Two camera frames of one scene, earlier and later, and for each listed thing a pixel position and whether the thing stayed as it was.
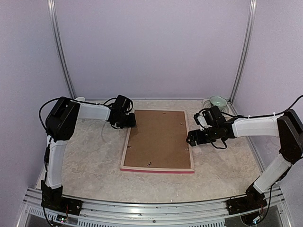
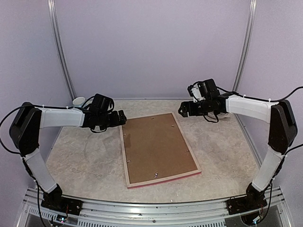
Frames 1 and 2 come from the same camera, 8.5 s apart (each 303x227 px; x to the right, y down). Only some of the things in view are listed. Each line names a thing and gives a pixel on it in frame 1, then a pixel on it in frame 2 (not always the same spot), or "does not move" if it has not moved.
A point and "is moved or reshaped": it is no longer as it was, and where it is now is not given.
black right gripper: (191, 134) → (184, 105)
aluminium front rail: (104, 214) does not move
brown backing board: (159, 139) is moved or reshaped
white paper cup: (80, 99) does not move
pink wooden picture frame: (180, 170) is moved or reshaped
